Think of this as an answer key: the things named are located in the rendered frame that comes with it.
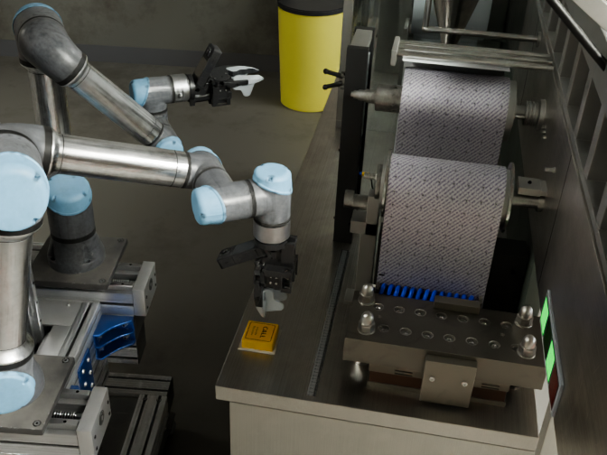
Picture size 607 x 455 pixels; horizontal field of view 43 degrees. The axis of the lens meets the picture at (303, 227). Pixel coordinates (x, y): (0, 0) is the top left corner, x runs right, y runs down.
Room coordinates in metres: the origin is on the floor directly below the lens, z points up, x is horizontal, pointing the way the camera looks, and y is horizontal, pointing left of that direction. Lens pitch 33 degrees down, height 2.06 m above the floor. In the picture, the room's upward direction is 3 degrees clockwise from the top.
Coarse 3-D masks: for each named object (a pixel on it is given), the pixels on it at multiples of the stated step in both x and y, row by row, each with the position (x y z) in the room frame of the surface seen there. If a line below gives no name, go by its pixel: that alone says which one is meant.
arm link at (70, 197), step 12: (60, 180) 1.73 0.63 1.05; (72, 180) 1.74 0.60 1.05; (84, 180) 1.74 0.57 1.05; (60, 192) 1.68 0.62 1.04; (72, 192) 1.68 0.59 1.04; (84, 192) 1.70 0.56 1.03; (48, 204) 1.67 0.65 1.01; (60, 204) 1.66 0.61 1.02; (72, 204) 1.66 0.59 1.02; (84, 204) 1.68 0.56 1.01; (48, 216) 1.68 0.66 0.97; (60, 216) 1.66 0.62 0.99; (72, 216) 1.66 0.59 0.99; (84, 216) 1.68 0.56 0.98; (60, 228) 1.66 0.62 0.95; (72, 228) 1.66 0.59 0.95; (84, 228) 1.67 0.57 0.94
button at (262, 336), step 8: (248, 328) 1.33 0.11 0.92; (256, 328) 1.33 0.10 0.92; (264, 328) 1.33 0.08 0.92; (272, 328) 1.33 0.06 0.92; (248, 336) 1.30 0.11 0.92; (256, 336) 1.30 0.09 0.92; (264, 336) 1.30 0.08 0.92; (272, 336) 1.31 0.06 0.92; (248, 344) 1.29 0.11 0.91; (256, 344) 1.28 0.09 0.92; (264, 344) 1.28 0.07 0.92; (272, 344) 1.28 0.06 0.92
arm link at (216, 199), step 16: (208, 176) 1.32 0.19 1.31; (224, 176) 1.32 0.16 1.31; (192, 192) 1.27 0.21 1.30; (208, 192) 1.25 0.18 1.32; (224, 192) 1.26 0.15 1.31; (240, 192) 1.27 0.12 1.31; (192, 208) 1.27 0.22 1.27; (208, 208) 1.23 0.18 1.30; (224, 208) 1.24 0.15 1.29; (240, 208) 1.25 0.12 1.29; (256, 208) 1.26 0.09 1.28; (208, 224) 1.24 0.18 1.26
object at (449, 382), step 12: (432, 360) 1.15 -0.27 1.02; (444, 360) 1.15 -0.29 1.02; (456, 360) 1.15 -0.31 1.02; (468, 360) 1.15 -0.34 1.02; (432, 372) 1.14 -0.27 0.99; (444, 372) 1.14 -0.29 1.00; (456, 372) 1.14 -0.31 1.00; (468, 372) 1.13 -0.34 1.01; (432, 384) 1.14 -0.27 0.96; (444, 384) 1.14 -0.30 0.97; (456, 384) 1.13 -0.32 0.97; (468, 384) 1.13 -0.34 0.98; (420, 396) 1.15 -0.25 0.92; (432, 396) 1.14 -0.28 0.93; (444, 396) 1.14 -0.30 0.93; (456, 396) 1.13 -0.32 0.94; (468, 396) 1.13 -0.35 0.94
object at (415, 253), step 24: (384, 216) 1.38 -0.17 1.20; (384, 240) 1.38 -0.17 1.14; (408, 240) 1.37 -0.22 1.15; (432, 240) 1.36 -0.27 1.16; (456, 240) 1.35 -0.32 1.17; (480, 240) 1.35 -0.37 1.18; (384, 264) 1.38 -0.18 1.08; (408, 264) 1.37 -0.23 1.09; (432, 264) 1.36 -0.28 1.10; (456, 264) 1.35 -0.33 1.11; (480, 264) 1.35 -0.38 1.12; (432, 288) 1.36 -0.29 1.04; (456, 288) 1.35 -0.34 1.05; (480, 288) 1.34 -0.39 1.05
